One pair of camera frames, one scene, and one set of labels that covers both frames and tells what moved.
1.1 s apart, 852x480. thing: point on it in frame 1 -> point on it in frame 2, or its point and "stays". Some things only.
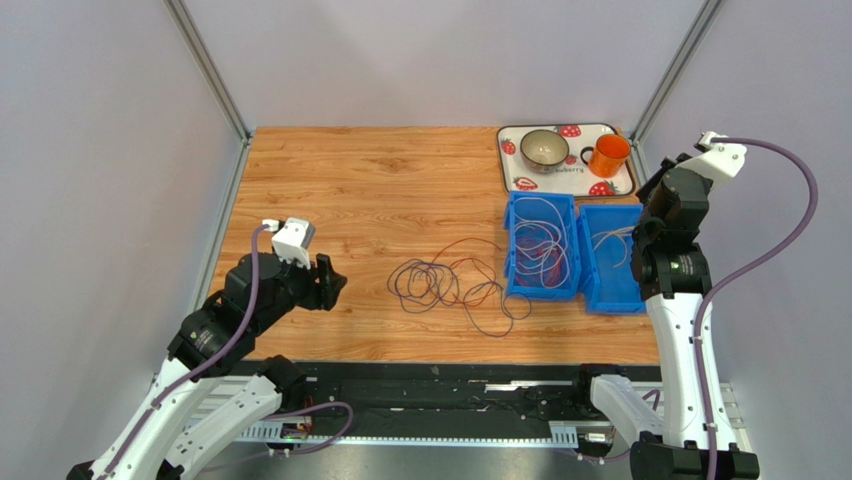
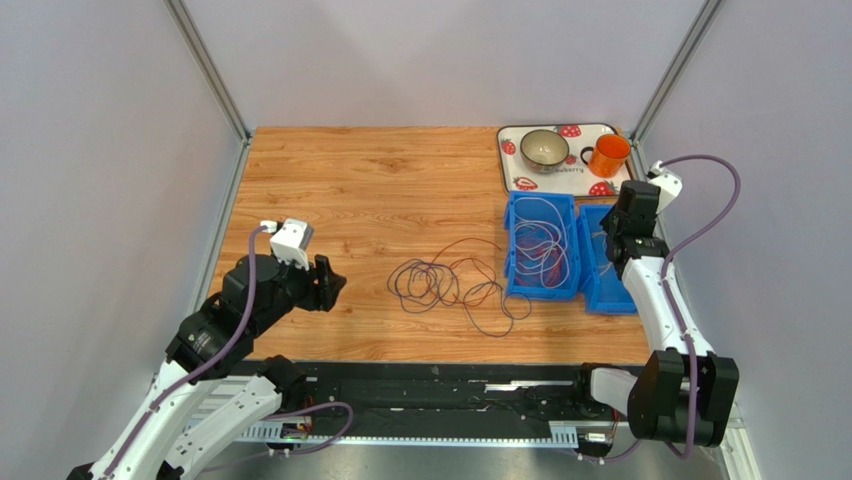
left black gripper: [324, 293] stays
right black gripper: [653, 180] -> [616, 226]
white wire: [540, 241] stays
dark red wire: [540, 261] stays
